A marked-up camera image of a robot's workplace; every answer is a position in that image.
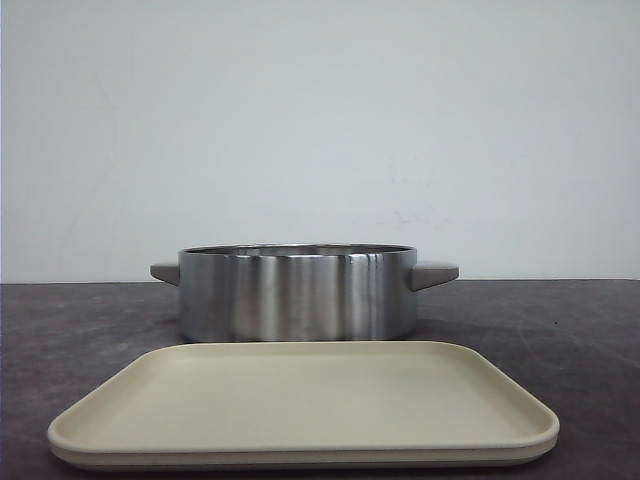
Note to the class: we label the stainless steel steamer pot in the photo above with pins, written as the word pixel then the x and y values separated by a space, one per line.
pixel 300 292

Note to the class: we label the beige rectangular tray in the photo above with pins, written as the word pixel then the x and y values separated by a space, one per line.
pixel 305 405

